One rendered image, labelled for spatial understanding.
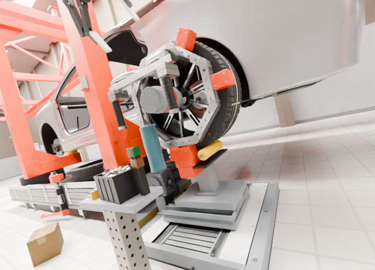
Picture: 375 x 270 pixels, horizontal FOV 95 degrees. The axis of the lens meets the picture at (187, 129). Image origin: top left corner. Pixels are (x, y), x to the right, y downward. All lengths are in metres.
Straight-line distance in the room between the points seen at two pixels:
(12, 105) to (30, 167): 0.82
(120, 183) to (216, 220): 0.57
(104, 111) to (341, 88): 4.47
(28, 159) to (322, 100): 5.31
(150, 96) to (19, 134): 2.45
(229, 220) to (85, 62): 1.31
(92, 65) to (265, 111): 4.12
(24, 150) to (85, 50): 1.98
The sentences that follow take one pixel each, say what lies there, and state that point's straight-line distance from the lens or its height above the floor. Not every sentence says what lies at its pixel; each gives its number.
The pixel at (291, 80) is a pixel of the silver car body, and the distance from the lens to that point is 1.21.
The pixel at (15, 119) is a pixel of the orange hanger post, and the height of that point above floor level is 1.30.
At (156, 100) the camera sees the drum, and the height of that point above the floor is 0.84.
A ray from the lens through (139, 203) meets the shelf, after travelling 0.74.
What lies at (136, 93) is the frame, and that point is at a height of 0.95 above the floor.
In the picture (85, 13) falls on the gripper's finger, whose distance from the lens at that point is 0.67.
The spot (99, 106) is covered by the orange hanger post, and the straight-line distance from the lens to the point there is 1.30.
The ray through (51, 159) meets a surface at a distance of 3.16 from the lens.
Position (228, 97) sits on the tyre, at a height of 0.77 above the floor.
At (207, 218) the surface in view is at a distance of 1.11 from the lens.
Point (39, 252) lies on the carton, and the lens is 1.81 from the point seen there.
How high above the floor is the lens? 0.70
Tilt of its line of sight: 2 degrees down
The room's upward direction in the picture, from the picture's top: 15 degrees counter-clockwise
